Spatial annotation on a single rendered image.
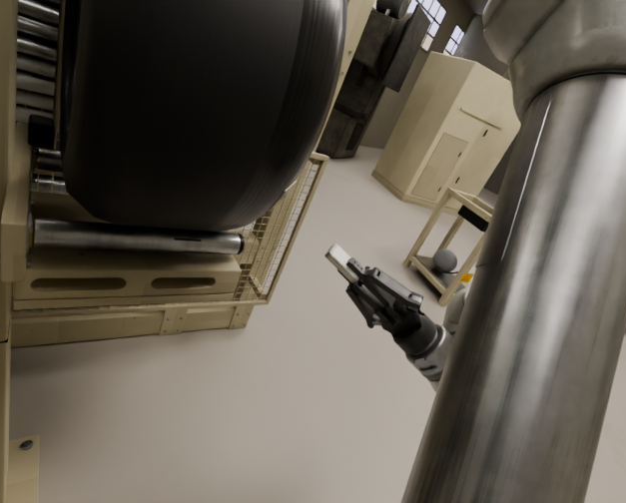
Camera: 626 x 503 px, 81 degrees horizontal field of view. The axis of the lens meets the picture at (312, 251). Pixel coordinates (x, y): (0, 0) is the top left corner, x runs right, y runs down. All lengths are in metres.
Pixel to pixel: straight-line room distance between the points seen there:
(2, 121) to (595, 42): 0.67
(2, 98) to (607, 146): 0.67
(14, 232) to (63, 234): 0.07
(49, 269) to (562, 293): 0.64
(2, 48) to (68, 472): 1.15
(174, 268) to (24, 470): 0.90
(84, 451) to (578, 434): 1.37
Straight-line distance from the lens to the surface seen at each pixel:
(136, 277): 0.70
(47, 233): 0.67
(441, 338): 0.69
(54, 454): 1.49
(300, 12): 0.51
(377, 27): 6.31
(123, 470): 1.45
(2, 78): 0.67
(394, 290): 0.63
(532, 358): 0.27
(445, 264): 3.33
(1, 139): 0.69
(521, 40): 0.40
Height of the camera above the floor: 1.27
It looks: 26 degrees down
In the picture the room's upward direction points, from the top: 24 degrees clockwise
